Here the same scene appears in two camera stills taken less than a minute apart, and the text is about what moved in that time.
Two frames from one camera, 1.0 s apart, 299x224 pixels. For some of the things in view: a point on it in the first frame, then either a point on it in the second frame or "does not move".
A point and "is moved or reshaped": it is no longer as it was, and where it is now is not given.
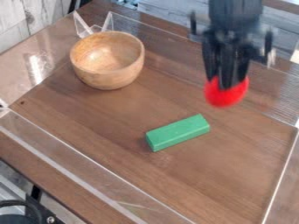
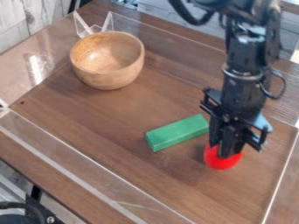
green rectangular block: x=178 y=132 does not move
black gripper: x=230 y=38 to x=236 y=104
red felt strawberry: x=224 y=97 is moved or reshaped
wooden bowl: x=107 y=59 does not move
